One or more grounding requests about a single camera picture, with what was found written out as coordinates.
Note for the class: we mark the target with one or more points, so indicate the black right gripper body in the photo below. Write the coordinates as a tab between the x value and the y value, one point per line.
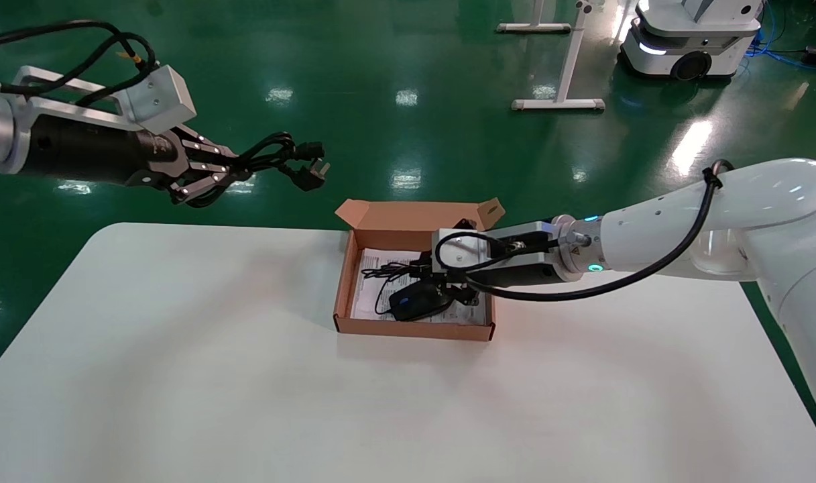
525	274

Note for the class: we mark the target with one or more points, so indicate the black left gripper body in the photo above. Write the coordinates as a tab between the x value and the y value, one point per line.
86	151

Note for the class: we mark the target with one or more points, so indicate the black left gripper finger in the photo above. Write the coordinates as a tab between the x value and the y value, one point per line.
206	149
196	188

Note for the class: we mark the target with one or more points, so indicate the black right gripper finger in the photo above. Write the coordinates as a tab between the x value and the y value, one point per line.
464	225
462	294

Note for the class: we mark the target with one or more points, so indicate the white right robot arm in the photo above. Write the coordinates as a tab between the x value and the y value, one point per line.
770	215

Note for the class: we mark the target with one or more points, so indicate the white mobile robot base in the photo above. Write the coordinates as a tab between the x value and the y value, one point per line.
689	40

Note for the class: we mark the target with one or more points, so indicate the brown cardboard box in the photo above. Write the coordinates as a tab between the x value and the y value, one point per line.
414	218

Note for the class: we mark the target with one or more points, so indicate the white printed instruction sheet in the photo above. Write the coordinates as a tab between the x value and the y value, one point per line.
367	298

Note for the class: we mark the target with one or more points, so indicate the white metal table leg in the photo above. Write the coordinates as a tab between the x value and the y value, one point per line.
535	27
568	67

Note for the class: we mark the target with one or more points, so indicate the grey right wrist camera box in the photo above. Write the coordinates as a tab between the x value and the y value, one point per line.
460	251

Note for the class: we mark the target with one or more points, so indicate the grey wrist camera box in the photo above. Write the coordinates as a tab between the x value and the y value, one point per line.
460	251
156	97

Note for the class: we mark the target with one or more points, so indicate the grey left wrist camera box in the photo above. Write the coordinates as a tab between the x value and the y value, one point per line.
156	97

